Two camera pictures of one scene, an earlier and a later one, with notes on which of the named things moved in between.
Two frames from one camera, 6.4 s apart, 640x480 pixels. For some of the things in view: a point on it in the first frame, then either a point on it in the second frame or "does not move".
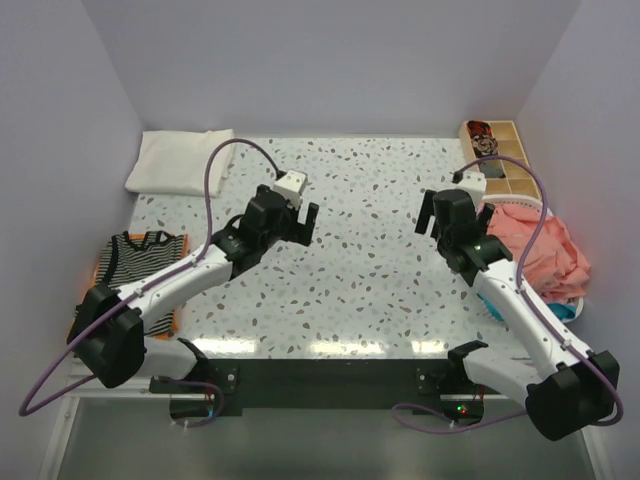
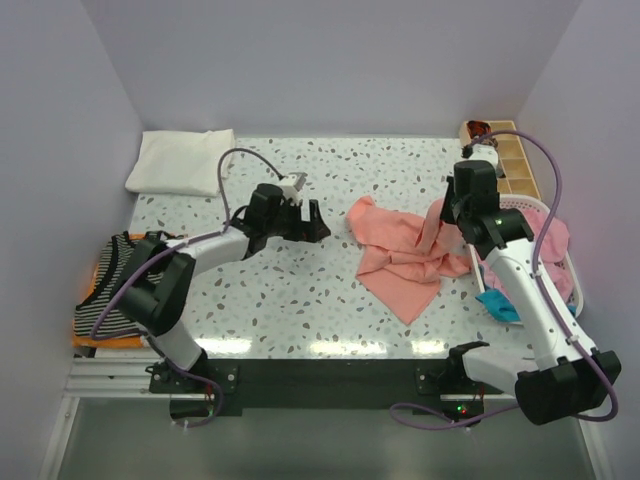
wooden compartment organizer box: (517, 181) does not move
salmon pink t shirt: (555, 270) to (404, 257)
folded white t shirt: (174, 161) does not move
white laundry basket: (535, 203) does not move
